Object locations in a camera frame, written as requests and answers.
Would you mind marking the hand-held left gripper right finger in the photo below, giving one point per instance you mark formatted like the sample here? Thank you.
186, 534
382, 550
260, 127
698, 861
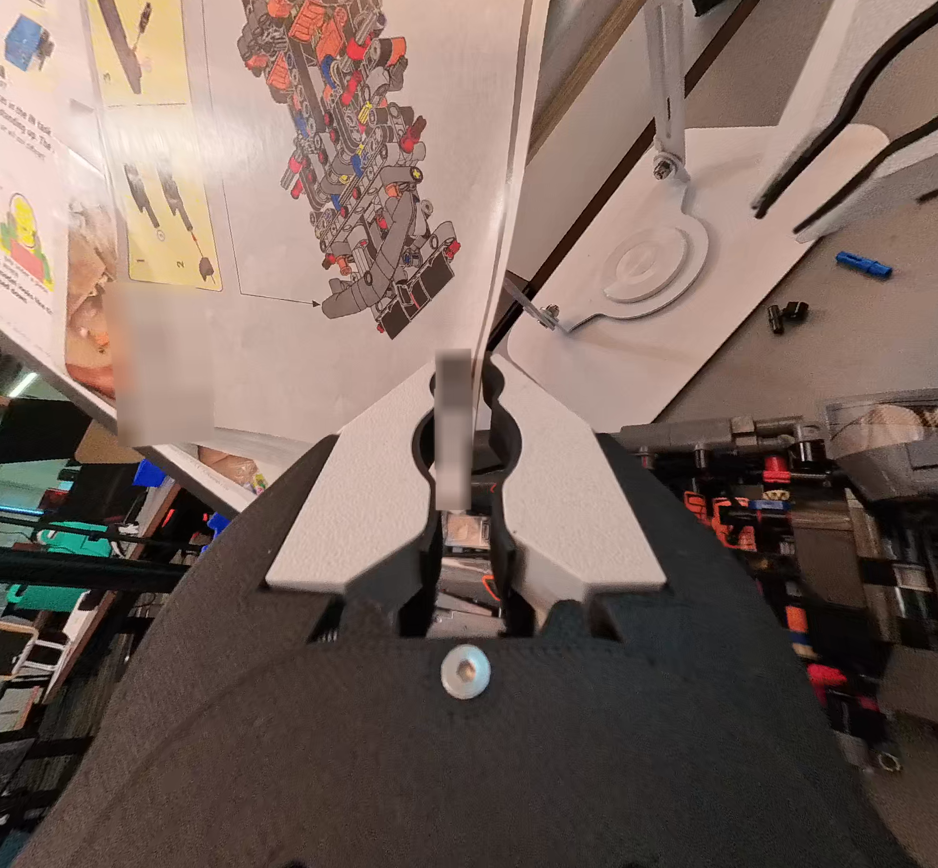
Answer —
579, 509

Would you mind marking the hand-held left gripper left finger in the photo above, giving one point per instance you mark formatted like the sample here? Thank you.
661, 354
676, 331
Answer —
352, 509

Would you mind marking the blue lego pin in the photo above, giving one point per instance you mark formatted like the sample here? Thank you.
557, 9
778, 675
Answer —
865, 265

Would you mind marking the lego instruction booklet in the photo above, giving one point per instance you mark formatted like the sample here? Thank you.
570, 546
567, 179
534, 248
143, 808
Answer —
308, 370

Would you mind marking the dark metal rack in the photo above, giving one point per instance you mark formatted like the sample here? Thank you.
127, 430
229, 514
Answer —
73, 573

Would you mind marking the black lego connector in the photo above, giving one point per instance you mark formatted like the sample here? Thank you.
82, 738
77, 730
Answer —
795, 309

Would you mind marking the white book stand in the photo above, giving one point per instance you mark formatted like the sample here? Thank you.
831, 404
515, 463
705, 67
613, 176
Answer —
659, 355

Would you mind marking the grey lego car model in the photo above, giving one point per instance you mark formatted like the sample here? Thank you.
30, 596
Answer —
681, 437

